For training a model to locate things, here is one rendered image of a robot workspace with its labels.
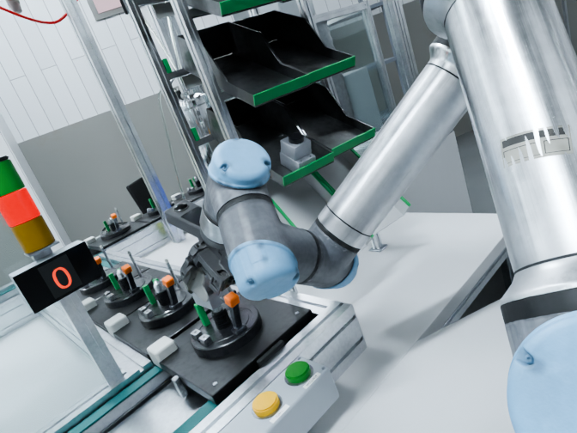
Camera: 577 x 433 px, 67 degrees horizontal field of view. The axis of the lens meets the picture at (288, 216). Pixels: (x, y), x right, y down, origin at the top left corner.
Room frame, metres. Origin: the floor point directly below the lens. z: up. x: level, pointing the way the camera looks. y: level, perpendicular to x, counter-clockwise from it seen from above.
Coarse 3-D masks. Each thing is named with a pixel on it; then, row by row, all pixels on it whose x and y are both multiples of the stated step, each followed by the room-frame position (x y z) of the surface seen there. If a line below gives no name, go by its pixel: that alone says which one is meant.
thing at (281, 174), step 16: (208, 112) 1.01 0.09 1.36; (240, 112) 1.07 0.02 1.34; (256, 112) 1.09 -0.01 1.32; (272, 112) 1.02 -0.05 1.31; (240, 128) 1.06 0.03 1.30; (256, 128) 1.05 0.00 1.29; (272, 128) 1.04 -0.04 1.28; (288, 128) 0.98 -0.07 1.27; (272, 144) 0.97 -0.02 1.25; (272, 160) 0.91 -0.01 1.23; (320, 160) 0.85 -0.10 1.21; (272, 176) 0.85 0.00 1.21; (288, 176) 0.82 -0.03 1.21; (304, 176) 0.84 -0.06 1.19
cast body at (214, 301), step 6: (216, 288) 0.73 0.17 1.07; (192, 294) 0.76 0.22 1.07; (210, 294) 0.72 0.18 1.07; (222, 294) 0.73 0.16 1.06; (198, 300) 0.74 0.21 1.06; (210, 300) 0.71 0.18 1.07; (216, 300) 0.72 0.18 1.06; (204, 306) 0.73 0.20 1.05; (210, 306) 0.71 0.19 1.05; (216, 306) 0.72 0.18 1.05
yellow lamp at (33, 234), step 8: (40, 216) 0.73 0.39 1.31; (24, 224) 0.70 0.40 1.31; (32, 224) 0.71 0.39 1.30; (40, 224) 0.72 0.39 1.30; (16, 232) 0.70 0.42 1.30; (24, 232) 0.70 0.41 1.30; (32, 232) 0.71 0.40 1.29; (40, 232) 0.71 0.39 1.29; (48, 232) 0.73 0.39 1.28; (24, 240) 0.70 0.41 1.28; (32, 240) 0.70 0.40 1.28; (40, 240) 0.71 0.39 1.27; (48, 240) 0.72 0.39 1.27; (24, 248) 0.71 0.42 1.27; (32, 248) 0.70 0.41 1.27; (40, 248) 0.71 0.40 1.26
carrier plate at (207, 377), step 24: (264, 312) 0.78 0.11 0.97; (288, 312) 0.74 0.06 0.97; (312, 312) 0.73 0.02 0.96; (264, 336) 0.69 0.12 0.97; (288, 336) 0.68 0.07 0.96; (168, 360) 0.73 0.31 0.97; (192, 360) 0.70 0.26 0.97; (216, 360) 0.67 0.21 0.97; (240, 360) 0.65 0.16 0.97; (192, 384) 0.63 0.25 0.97; (216, 384) 0.61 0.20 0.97
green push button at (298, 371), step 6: (288, 366) 0.58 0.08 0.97; (294, 366) 0.58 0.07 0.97; (300, 366) 0.57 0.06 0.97; (306, 366) 0.57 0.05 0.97; (288, 372) 0.57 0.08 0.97; (294, 372) 0.56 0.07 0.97; (300, 372) 0.56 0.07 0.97; (306, 372) 0.56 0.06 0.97; (288, 378) 0.56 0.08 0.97; (294, 378) 0.55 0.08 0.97; (300, 378) 0.55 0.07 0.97; (306, 378) 0.55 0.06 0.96
